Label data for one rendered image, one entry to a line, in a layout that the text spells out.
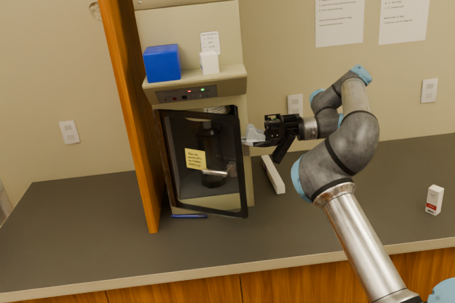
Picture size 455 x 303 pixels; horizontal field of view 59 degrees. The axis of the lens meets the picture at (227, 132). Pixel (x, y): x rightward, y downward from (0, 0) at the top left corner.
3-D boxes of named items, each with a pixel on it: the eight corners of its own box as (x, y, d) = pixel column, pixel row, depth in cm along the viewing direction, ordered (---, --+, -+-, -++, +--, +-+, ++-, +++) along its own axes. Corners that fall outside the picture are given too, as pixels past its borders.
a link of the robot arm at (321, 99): (341, 88, 141) (351, 108, 133) (317, 107, 147) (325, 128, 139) (327, 77, 137) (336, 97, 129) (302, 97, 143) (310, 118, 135)
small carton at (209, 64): (201, 71, 129) (198, 52, 126) (216, 68, 130) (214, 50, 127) (203, 75, 124) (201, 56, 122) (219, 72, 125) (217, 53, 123)
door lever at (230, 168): (208, 167, 137) (208, 161, 136) (234, 171, 134) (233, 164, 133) (202, 175, 133) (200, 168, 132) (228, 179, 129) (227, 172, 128)
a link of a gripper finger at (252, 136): (235, 127, 130) (264, 124, 130) (237, 144, 132) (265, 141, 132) (236, 131, 127) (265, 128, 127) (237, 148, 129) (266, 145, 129)
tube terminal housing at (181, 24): (175, 181, 178) (143, 1, 146) (247, 173, 179) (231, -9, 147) (172, 216, 156) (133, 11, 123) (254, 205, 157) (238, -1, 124)
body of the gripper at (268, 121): (261, 115, 132) (298, 111, 133) (263, 138, 136) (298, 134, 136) (265, 124, 126) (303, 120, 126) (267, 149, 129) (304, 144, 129)
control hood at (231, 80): (150, 103, 136) (145, 74, 132) (246, 91, 137) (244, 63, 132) (146, 115, 125) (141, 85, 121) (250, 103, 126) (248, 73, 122)
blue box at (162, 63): (151, 74, 131) (146, 47, 127) (181, 70, 131) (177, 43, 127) (147, 83, 122) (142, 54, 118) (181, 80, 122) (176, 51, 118)
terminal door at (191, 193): (173, 205, 153) (155, 108, 136) (248, 219, 141) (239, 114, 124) (172, 207, 153) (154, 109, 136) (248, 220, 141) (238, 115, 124)
